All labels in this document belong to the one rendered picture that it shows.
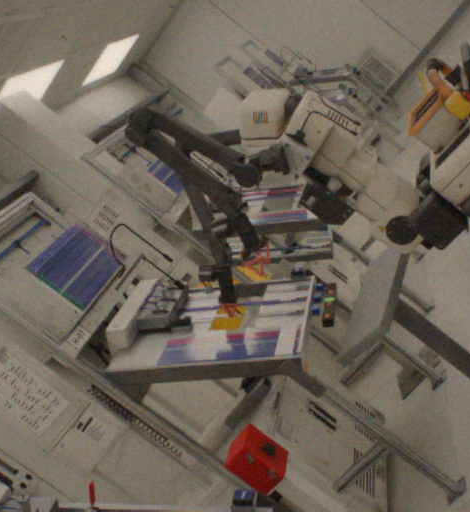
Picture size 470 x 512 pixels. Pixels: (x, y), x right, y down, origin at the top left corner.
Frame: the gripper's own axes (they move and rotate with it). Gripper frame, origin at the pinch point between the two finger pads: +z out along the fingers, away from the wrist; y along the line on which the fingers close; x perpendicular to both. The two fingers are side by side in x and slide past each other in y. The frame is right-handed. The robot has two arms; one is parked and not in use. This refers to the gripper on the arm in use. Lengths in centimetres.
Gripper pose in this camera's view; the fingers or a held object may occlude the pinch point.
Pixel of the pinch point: (231, 315)
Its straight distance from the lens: 293.3
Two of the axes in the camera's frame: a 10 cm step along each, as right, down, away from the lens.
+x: 9.7, -0.8, -2.1
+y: -1.7, 3.8, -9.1
